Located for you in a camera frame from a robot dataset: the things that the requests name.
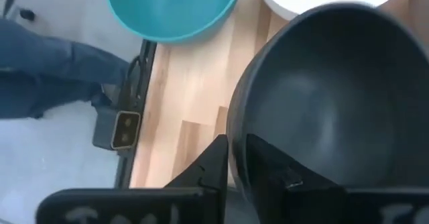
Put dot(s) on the black table edge frame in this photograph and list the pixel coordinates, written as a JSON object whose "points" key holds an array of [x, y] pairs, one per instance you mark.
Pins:
{"points": [[142, 76]]}

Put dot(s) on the black floor object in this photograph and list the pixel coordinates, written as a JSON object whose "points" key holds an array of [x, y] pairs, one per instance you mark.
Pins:
{"points": [[27, 14]]}

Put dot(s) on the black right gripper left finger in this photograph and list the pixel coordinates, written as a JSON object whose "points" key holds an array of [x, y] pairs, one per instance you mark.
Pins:
{"points": [[187, 204]]}

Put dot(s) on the person's leg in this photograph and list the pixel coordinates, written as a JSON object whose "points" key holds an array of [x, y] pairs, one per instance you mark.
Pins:
{"points": [[50, 69]]}

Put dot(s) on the grey table-level camera box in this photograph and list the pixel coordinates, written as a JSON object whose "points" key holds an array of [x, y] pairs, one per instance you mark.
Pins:
{"points": [[115, 128]]}

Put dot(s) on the dark grey bowl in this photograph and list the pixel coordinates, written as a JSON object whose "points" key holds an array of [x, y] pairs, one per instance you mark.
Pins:
{"points": [[335, 100]]}

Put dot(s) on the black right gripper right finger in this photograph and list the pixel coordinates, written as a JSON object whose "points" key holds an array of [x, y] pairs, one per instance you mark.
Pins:
{"points": [[301, 200]]}

